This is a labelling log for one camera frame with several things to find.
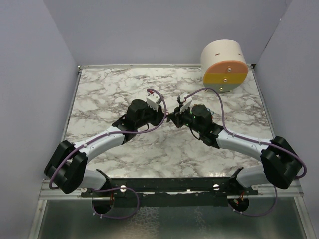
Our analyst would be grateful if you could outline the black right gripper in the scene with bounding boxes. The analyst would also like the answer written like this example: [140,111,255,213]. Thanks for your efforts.
[167,103,203,135]

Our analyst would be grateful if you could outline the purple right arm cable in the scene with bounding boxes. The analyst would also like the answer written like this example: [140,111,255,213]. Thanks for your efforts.
[185,87,307,217]

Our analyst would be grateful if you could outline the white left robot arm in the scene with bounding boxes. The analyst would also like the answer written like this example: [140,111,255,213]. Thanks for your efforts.
[44,98,166,197]

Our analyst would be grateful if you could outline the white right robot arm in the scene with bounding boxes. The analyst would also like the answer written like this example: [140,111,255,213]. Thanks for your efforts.
[168,105,302,195]

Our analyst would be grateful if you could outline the cream cylindrical drum holder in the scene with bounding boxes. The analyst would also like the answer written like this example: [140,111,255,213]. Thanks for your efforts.
[200,39,248,92]

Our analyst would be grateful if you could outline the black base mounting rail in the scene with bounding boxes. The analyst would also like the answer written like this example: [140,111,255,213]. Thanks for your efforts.
[81,175,258,208]

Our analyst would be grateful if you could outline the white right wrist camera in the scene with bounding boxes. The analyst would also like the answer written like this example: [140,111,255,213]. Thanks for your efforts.
[177,92,192,114]

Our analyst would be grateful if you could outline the aluminium frame rail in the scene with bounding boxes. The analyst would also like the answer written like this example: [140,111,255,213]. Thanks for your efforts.
[38,180,87,200]

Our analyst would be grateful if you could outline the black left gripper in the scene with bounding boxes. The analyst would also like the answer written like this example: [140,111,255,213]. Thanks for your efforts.
[136,102,167,129]

